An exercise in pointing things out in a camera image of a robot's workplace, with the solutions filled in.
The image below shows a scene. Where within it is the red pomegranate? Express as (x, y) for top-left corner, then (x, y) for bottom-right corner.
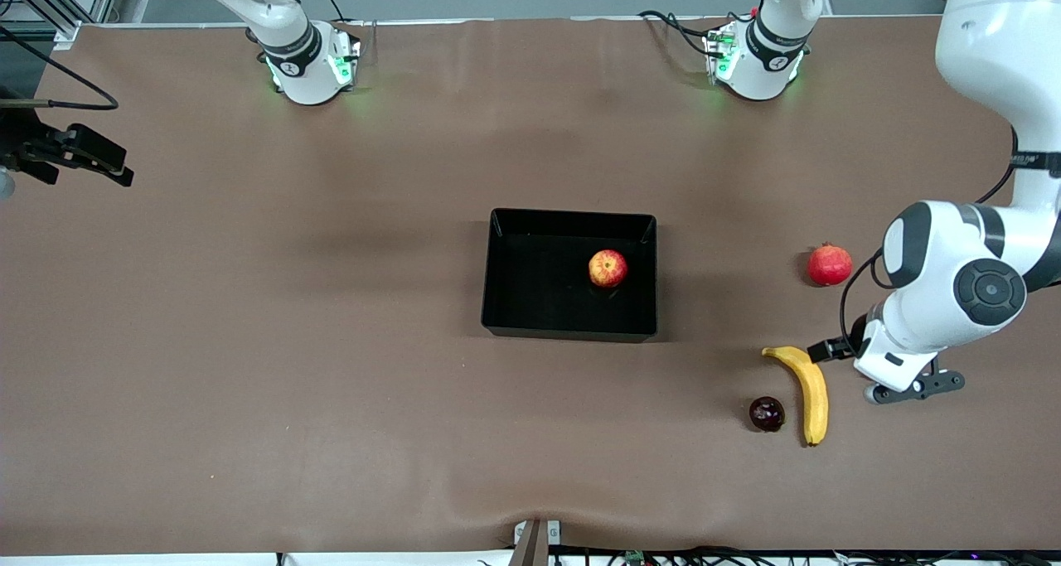
(807, 242), (854, 288)

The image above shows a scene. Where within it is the black right base cable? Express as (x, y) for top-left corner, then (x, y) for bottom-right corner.
(311, 0), (366, 49)

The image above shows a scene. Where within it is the brown table cover sheet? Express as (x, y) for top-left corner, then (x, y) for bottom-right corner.
(0, 15), (1061, 555)

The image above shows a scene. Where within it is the red yellow apple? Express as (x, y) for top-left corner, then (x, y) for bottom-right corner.
(589, 249), (629, 289)

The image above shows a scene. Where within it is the yellow banana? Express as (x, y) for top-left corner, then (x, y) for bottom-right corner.
(760, 346), (830, 447)

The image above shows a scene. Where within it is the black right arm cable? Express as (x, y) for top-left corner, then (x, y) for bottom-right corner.
(0, 26), (119, 109)

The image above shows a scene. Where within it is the black plastic box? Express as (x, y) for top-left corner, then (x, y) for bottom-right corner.
(481, 208), (658, 343)

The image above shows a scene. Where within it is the dark purple round fruit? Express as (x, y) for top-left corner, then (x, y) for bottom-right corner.
(749, 396), (786, 433)

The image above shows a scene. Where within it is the black left base cable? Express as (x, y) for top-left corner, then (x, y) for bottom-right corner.
(637, 9), (730, 57)

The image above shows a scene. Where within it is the metal bracket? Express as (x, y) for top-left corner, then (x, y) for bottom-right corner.
(512, 519), (562, 566)

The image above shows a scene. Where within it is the black base cable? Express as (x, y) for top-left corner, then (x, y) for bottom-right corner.
(637, 9), (730, 57)
(311, 0), (366, 49)

